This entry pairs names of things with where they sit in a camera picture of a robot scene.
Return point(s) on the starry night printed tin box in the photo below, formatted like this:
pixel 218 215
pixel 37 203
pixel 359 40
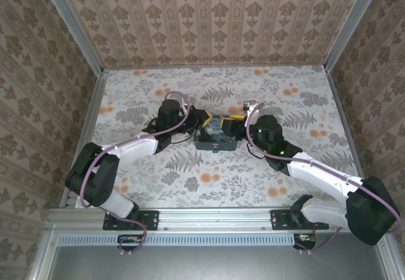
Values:
pixel 215 129

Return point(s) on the small metal padlock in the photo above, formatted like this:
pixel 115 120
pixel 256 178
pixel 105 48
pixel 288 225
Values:
pixel 215 148

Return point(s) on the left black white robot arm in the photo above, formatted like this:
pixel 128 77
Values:
pixel 95 182

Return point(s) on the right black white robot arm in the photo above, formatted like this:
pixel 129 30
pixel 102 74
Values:
pixel 370 216

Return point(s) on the grey sheet metal panel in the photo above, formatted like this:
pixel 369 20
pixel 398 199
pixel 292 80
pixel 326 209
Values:
pixel 215 264

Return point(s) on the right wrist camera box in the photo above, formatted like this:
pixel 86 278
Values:
pixel 250 105

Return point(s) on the aluminium table side rail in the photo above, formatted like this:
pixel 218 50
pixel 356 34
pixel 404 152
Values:
pixel 91 112
pixel 348 128

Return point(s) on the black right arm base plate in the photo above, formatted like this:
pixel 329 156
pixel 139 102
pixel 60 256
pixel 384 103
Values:
pixel 280 220

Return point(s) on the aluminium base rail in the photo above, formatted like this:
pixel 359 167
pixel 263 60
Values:
pixel 215 218

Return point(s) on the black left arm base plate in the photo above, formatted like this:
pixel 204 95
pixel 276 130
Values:
pixel 148 220

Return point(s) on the aluminium frame post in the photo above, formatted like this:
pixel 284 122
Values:
pixel 69 20
pixel 351 20

